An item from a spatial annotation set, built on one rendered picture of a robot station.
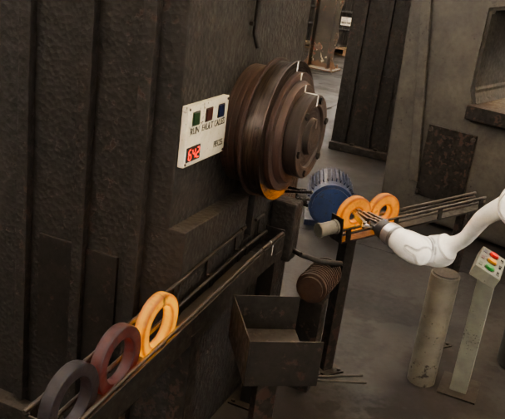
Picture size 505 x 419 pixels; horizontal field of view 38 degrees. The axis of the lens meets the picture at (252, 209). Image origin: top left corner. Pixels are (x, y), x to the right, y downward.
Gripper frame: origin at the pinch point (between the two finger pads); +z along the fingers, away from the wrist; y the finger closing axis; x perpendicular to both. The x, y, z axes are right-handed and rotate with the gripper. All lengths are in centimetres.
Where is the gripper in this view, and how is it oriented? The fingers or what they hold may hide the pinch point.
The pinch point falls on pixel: (354, 210)
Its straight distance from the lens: 297.6
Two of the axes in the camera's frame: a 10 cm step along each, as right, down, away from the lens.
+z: -5.0, -4.0, 7.6
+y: 8.5, -0.8, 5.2
